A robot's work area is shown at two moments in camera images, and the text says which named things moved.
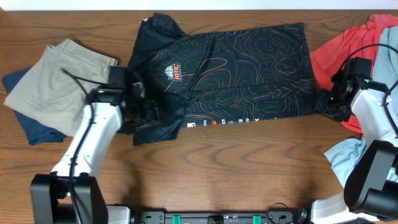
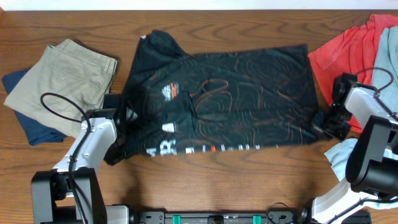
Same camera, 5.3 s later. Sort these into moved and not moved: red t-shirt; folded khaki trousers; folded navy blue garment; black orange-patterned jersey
Moved: black orange-patterned jersey
Not moved: red t-shirt; folded navy blue garment; folded khaki trousers
